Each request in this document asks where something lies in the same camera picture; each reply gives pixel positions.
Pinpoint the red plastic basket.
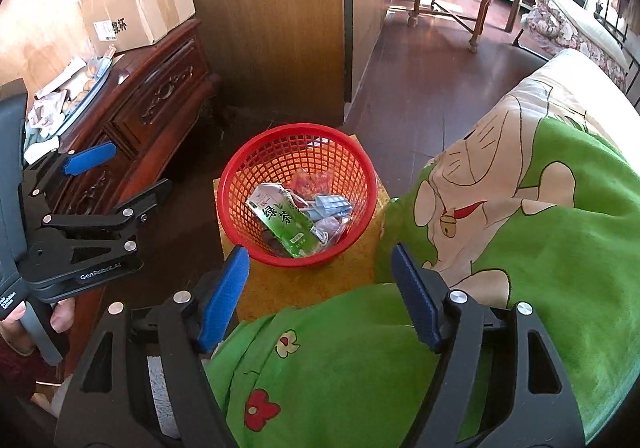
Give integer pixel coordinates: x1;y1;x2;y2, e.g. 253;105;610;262
218;124;379;269

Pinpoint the clear red wrapper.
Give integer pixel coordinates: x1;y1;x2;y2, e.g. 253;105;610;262
290;168;333;201

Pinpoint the person's left forearm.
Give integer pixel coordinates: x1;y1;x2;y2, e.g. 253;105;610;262
0;345;51;385

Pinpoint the floral quilt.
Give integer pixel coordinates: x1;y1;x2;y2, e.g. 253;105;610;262
520;0;628;91

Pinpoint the person's left hand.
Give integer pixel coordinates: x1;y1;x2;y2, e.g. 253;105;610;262
0;299;77;360

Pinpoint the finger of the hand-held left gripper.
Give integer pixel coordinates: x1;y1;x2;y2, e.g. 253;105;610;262
20;142;119;199
40;178;174;234

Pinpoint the wooden panel cabinet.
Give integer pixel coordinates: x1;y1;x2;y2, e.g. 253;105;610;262
157;0;396;124

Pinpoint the cartoon printed blanket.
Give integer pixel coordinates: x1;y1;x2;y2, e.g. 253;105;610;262
205;48;640;448

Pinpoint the green tea carton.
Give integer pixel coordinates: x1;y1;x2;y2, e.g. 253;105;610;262
245;181;321;259

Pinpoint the cardboard box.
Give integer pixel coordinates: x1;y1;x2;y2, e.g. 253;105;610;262
80;0;197;54

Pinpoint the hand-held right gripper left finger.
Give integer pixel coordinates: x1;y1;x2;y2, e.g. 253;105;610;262
54;245;251;448

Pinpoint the blue face mask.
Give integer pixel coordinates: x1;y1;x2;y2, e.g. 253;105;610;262
300;194;351;224

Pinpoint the carved wooden dresser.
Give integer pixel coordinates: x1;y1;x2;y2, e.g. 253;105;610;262
30;18;223;369

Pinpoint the black metal bed frame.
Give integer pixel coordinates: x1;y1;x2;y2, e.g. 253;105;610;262
594;0;640;106

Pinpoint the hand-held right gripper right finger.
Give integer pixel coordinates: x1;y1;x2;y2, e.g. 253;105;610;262
390;243;586;448

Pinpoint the white pillow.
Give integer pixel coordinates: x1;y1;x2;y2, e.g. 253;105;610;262
547;0;628;69

